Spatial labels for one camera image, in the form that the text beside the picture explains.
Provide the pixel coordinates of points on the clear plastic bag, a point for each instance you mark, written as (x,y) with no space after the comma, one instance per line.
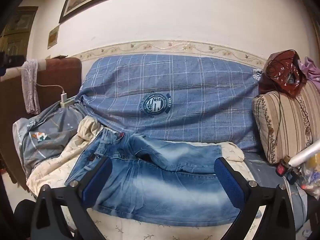
(310,177)

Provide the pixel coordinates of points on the brown headboard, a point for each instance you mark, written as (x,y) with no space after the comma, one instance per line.
(15,105)

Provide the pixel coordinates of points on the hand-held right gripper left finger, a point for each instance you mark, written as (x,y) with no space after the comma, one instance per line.
(97,180)

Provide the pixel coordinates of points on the white charger plug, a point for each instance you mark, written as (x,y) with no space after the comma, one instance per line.
(63,97)

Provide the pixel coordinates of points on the pale pink hanging cloth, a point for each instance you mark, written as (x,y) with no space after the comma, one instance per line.
(30,87)

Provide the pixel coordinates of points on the purple cloth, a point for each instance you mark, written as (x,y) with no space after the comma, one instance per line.
(313,72)

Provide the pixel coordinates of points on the cream leaf-print blanket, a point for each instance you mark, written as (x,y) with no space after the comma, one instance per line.
(57,172)

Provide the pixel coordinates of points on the blue plaid blanket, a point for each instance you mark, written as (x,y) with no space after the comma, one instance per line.
(200,100)

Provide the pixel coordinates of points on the white plastic roll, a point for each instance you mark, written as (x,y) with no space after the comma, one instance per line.
(307,152)

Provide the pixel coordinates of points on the pale green power strip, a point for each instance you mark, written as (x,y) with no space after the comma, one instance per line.
(70,102)

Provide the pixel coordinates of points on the striped beige pillow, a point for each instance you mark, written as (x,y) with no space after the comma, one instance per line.
(287,125)

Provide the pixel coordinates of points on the blue denim pants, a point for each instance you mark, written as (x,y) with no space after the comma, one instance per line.
(155,180)

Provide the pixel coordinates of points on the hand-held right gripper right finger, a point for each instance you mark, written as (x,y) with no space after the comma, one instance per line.
(228,180)

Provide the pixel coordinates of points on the red-brown plastic bag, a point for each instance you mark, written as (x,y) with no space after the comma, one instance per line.
(282,65)

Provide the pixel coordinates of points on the wooden door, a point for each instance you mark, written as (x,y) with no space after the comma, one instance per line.
(17,30)

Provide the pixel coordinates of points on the small wall picture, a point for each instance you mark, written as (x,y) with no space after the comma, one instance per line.
(53,37)

